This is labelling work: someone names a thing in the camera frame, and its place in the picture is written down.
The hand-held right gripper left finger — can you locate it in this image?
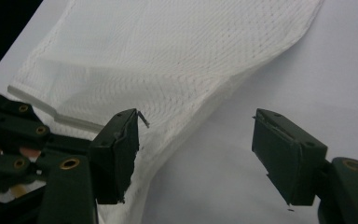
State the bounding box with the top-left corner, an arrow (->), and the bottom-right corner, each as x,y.
88,107 -> 141,205

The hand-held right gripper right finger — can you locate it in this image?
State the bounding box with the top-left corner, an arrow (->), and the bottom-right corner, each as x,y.
251,107 -> 329,206

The white mesh laundry bag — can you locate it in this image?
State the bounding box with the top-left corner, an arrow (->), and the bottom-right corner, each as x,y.
7,0 -> 325,224

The white table sheet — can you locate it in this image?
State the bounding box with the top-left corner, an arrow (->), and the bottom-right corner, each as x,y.
0,0 -> 358,224

